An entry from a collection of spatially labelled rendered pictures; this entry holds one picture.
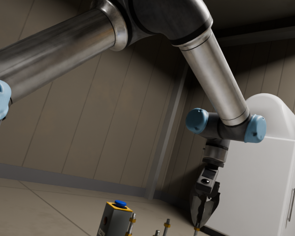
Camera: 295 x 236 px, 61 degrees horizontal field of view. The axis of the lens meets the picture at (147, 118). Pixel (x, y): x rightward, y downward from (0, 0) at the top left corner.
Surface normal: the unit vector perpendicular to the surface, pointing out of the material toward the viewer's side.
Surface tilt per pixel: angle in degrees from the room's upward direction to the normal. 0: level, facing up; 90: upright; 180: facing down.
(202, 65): 146
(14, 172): 90
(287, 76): 90
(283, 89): 90
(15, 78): 95
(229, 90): 115
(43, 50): 79
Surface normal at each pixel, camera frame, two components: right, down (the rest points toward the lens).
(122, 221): 0.50, 0.00
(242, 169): -0.67, -0.31
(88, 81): 0.70, 0.08
